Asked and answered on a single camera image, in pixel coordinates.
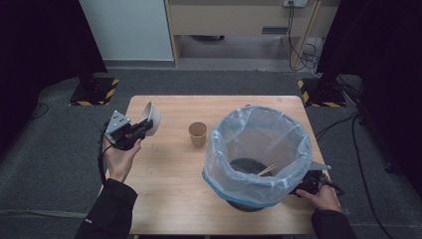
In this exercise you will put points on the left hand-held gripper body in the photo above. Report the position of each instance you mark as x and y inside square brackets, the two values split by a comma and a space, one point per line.
[121, 136]

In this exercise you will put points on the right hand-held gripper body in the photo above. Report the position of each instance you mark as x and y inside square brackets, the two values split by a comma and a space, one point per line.
[312, 186]

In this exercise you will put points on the white bowl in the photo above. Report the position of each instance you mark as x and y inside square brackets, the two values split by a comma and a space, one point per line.
[154, 114]

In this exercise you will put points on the black trash bin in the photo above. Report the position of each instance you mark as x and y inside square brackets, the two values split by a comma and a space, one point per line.
[247, 165]

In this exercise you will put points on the trash bin with blue bag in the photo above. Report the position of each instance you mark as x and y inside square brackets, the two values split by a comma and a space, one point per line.
[219, 159]

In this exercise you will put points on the person's right hand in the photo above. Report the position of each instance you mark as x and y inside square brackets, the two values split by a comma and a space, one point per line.
[326, 200]

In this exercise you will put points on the person's left hand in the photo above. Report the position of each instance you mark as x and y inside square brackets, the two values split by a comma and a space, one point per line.
[119, 162]

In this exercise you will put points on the black stand base yellow stripes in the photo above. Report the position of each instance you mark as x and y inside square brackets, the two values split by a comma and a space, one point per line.
[323, 94]
[96, 93]

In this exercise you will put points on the brown paper cup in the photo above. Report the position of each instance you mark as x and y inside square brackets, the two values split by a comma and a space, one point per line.
[198, 137]

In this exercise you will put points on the white panel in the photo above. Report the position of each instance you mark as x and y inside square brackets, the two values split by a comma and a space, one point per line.
[129, 30]

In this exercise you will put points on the dark curtain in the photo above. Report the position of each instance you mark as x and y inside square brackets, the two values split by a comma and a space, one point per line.
[40, 49]
[381, 49]

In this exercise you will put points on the light wooden cabinet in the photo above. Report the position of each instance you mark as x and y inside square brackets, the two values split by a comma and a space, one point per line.
[232, 20]

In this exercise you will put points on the white wall socket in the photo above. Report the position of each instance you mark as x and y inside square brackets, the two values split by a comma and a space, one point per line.
[295, 2]

